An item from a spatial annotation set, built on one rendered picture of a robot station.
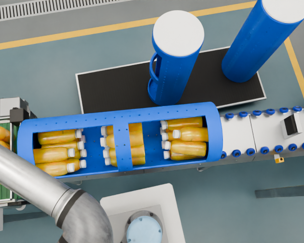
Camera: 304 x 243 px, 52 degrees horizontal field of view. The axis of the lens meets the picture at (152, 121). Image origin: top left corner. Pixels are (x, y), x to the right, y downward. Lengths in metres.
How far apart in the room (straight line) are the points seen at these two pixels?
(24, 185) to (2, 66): 2.32
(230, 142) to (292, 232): 1.29
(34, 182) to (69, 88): 2.06
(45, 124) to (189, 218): 1.52
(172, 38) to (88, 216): 1.22
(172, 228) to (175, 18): 1.09
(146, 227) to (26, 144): 0.62
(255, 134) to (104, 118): 0.82
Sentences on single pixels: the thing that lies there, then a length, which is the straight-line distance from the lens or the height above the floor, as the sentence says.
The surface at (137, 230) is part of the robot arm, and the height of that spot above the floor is 1.44.
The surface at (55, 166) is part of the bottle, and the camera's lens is 1.45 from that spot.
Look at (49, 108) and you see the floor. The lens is 2.75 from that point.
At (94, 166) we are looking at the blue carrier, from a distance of 1.56.
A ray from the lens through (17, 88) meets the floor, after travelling 2.89.
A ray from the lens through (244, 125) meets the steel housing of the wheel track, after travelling 1.75.
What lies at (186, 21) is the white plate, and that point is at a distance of 1.79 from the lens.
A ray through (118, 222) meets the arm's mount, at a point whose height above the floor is 1.22.
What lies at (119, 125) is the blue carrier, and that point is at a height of 1.23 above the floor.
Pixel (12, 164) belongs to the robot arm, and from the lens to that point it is 0.78.
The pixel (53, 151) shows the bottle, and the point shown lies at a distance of 1.45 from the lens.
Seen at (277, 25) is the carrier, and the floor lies 1.00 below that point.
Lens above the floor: 2.53
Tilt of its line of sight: 75 degrees down
